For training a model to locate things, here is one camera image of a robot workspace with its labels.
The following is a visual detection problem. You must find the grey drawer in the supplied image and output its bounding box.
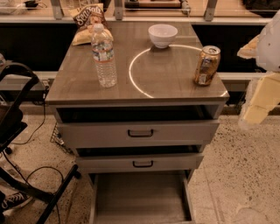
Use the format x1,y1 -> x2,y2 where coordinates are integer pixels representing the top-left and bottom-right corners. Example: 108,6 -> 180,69
58,120 -> 219,149
76,153 -> 203,173
89,171 -> 196,224

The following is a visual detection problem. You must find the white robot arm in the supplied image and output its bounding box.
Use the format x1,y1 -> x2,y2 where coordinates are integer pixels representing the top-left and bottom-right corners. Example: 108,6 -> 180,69
237,10 -> 280,128

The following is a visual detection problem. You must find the grey wooden drawer cabinet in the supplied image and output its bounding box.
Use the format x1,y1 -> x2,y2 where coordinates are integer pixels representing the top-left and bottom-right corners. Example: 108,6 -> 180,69
45,20 -> 230,183

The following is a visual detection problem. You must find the clear plastic water bottle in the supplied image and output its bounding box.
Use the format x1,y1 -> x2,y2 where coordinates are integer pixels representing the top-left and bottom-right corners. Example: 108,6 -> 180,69
91,24 -> 117,88

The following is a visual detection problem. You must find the white ceramic bowl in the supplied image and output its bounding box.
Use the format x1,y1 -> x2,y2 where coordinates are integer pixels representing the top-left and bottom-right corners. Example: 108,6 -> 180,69
148,24 -> 178,48

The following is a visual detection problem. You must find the dented gold soda can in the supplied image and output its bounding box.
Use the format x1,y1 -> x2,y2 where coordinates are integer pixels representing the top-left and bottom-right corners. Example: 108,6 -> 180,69
194,45 -> 221,86

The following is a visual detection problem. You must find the brown chips bag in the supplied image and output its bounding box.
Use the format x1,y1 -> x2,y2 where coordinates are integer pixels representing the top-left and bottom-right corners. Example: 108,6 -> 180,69
69,3 -> 112,46

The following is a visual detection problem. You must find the black white sneaker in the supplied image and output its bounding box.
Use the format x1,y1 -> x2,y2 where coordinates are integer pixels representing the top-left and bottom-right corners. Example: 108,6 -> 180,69
0,192 -> 32,214

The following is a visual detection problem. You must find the wire mesh basket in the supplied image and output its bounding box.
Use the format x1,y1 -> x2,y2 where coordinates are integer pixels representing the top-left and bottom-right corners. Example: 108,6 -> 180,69
50,123 -> 73,154

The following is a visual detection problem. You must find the black chair frame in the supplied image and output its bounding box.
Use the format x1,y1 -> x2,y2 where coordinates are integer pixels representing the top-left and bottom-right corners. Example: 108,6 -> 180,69
0,61 -> 81,224

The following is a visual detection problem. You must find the black floor cable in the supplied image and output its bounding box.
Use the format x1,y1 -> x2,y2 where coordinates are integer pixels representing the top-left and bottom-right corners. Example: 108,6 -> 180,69
1,95 -> 65,224

